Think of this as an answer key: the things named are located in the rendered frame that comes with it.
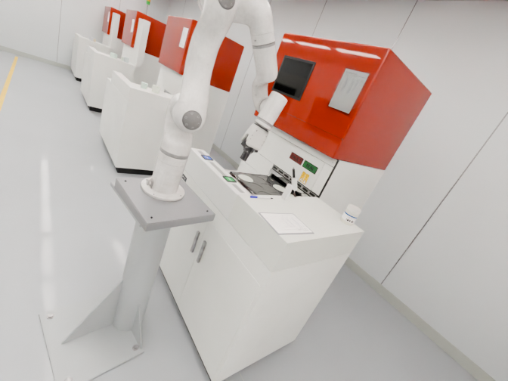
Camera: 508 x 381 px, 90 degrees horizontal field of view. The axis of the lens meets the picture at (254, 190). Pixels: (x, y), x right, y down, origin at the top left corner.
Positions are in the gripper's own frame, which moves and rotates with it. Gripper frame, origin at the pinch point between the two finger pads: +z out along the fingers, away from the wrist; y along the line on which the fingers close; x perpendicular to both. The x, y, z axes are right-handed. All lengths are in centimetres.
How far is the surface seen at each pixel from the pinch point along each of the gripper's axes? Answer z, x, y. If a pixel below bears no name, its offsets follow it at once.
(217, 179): 18.0, -8.3, 0.6
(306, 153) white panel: -17, -12, -56
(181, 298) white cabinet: 94, -2, -15
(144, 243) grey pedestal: 56, -2, 24
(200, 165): 19.6, -27.2, 0.3
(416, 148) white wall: -78, -5, -195
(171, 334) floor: 111, 8, -13
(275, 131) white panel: -19, -46, -55
